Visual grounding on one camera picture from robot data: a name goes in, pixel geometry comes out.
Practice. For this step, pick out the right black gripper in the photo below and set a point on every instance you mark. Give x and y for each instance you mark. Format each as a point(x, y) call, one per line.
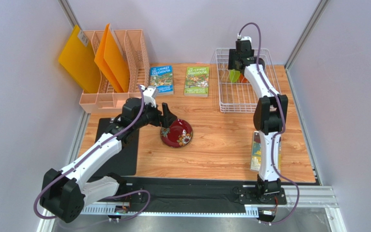
point(236, 65)

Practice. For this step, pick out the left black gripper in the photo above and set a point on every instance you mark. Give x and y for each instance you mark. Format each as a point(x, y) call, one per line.
point(168, 117)

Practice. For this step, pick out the red floral plate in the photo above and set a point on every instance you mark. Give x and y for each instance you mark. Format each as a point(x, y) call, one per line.
point(178, 135)

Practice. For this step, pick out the green plate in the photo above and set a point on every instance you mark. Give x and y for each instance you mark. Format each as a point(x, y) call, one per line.
point(234, 75)

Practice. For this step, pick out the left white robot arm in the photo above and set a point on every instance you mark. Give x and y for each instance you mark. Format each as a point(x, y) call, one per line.
point(66, 192)

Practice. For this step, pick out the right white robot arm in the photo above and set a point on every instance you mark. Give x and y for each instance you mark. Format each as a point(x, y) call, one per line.
point(269, 117)

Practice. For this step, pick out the dark brown plate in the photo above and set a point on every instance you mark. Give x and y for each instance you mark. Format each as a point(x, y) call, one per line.
point(261, 62)

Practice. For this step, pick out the orange plate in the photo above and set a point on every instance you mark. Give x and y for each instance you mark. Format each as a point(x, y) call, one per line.
point(242, 79)

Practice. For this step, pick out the blue treehouse book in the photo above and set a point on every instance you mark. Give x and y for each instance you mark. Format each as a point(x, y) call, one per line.
point(161, 77)

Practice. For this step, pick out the green treehouse book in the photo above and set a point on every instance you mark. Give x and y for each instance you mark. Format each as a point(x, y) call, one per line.
point(197, 81)

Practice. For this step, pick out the pink plastic file organizer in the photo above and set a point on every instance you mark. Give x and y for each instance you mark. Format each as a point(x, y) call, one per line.
point(107, 99)

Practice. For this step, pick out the black clipboard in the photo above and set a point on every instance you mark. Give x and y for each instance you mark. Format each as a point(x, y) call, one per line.
point(124, 163)

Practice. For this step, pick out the black base mat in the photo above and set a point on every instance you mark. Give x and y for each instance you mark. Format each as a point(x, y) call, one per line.
point(171, 195)

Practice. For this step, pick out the orange folder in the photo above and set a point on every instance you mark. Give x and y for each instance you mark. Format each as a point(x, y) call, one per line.
point(110, 61)

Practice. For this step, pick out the yellow illustrated book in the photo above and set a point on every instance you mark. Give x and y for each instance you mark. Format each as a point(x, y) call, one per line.
point(256, 153)

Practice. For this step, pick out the yellow folder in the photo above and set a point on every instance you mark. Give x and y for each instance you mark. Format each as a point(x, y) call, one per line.
point(77, 57)

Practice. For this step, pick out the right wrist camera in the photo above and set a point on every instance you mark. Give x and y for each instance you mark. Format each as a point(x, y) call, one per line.
point(243, 38)

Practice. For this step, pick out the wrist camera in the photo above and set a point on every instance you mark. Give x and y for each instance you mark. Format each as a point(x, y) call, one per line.
point(149, 95)
point(243, 38)

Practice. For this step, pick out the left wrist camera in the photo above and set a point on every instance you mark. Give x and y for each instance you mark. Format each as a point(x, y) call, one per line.
point(149, 95)

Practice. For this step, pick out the white wire dish rack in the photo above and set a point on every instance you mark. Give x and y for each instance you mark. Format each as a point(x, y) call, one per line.
point(239, 96)

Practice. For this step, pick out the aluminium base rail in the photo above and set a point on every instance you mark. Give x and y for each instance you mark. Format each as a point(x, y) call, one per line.
point(301, 197)

